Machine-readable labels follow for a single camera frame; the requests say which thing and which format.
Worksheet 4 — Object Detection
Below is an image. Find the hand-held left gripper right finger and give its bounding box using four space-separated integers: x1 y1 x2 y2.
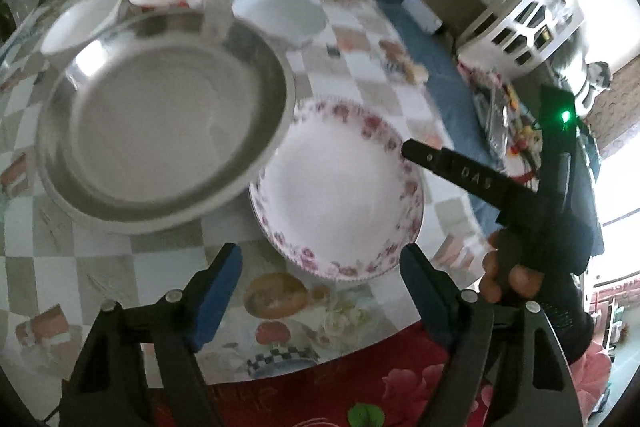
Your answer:
400 243 583 427

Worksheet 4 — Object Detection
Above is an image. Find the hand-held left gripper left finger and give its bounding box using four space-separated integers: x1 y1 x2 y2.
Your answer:
60 242 244 427

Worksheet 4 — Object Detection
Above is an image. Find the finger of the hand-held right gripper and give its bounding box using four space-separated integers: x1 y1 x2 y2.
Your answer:
401 138 538 212

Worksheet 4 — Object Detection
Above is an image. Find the floral rimmed white plate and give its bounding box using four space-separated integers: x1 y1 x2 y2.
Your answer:
248 96 425 282

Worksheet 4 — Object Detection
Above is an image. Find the steel basin plate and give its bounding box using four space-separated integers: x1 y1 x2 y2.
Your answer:
35 12 297 235

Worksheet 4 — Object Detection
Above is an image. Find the small white bowl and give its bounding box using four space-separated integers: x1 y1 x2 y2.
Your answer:
40 0 123 58

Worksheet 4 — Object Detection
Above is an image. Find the person's right hand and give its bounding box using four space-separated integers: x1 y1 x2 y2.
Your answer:
477 229 546 305

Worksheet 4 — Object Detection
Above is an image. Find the colourful plastic bag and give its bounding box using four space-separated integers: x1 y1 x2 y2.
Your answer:
457 62 546 188

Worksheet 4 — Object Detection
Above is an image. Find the checkered tablecloth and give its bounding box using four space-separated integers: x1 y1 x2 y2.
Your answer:
0 0 496 388

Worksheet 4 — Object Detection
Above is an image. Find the blue table cloth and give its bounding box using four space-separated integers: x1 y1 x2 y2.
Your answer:
365 0 506 218

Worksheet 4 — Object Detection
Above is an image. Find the white lattice basket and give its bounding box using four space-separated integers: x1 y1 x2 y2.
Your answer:
457 0 586 68

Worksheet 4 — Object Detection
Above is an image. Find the white power bank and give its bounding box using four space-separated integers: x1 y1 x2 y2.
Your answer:
402 0 443 32

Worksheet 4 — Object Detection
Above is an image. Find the large white bowl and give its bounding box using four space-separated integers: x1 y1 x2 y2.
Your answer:
231 0 328 50

